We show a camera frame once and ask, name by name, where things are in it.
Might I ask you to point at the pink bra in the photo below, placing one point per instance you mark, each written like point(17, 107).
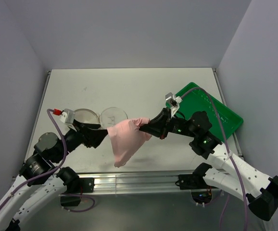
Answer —
point(126, 138)

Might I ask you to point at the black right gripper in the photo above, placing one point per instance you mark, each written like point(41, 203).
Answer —
point(160, 124)

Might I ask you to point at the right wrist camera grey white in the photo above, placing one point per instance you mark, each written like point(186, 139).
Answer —
point(173, 102)

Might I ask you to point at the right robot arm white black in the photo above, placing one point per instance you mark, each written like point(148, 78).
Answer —
point(222, 168)

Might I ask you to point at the round mesh laundry bag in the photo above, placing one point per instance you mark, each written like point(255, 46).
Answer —
point(107, 118)

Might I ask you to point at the aluminium mounting rail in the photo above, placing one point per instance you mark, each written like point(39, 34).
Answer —
point(134, 183)

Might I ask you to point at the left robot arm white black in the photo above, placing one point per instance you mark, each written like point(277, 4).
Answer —
point(39, 181)

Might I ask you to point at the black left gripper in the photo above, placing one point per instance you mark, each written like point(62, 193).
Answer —
point(89, 134)

